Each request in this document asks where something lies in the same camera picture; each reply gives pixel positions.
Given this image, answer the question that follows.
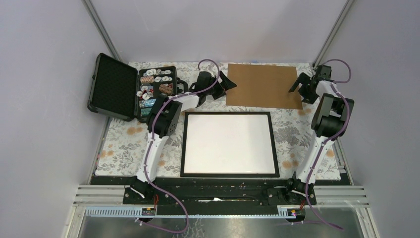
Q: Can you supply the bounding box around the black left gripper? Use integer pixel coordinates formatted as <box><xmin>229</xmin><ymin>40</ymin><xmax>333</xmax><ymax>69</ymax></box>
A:
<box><xmin>205</xmin><ymin>71</ymin><xmax>237</xmax><ymax>100</ymax></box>

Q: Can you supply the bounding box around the brown backing board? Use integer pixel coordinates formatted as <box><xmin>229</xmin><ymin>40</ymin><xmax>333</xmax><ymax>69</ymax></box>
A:
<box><xmin>226</xmin><ymin>63</ymin><xmax>303</xmax><ymax>110</ymax></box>

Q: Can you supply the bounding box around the cat photo print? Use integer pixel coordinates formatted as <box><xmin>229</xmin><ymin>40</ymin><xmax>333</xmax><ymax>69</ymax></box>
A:
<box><xmin>183</xmin><ymin>114</ymin><xmax>276</xmax><ymax>175</ymax></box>

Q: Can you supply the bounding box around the black picture frame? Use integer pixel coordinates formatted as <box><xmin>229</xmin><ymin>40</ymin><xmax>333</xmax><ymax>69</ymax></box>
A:
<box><xmin>180</xmin><ymin>111</ymin><xmax>280</xmax><ymax>179</ymax></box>

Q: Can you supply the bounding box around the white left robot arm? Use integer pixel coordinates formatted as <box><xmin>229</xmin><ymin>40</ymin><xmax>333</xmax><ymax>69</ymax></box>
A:
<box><xmin>128</xmin><ymin>71</ymin><xmax>237</xmax><ymax>204</ymax></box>

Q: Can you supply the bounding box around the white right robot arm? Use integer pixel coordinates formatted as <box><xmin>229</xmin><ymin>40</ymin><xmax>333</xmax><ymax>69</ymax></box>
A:
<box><xmin>284</xmin><ymin>65</ymin><xmax>355</xmax><ymax>205</ymax></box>

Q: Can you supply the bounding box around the black poker chip case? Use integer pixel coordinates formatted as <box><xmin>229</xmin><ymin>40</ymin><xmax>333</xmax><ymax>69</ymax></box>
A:
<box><xmin>87</xmin><ymin>53</ymin><xmax>188</xmax><ymax>123</ymax></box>

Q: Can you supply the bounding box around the floral table cloth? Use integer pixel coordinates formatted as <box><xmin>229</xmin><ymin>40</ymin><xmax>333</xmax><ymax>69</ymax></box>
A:
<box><xmin>95</xmin><ymin>62</ymin><xmax>340</xmax><ymax>181</ymax></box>

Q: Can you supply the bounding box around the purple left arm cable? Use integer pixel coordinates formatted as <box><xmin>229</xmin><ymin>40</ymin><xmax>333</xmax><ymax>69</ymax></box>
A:
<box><xmin>134</xmin><ymin>59</ymin><xmax>221</xmax><ymax>235</ymax></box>

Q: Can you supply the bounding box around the right aluminium corner post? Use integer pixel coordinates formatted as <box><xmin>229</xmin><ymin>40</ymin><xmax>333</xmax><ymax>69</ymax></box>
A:
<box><xmin>312</xmin><ymin>0</ymin><xmax>356</xmax><ymax>67</ymax></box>

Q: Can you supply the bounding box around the aluminium corner post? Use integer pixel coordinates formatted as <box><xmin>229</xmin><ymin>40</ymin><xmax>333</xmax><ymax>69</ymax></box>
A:
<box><xmin>312</xmin><ymin>0</ymin><xmax>356</xmax><ymax>67</ymax></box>
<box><xmin>81</xmin><ymin>0</ymin><xmax>123</xmax><ymax>61</ymax></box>

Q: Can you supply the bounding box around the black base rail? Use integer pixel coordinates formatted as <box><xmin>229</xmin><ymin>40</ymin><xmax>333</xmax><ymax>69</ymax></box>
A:
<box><xmin>123</xmin><ymin>178</ymin><xmax>317</xmax><ymax>216</ymax></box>

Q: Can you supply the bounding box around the left aluminium corner post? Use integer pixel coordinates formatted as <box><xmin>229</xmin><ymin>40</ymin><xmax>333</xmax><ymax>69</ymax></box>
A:
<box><xmin>81</xmin><ymin>0</ymin><xmax>123</xmax><ymax>61</ymax></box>

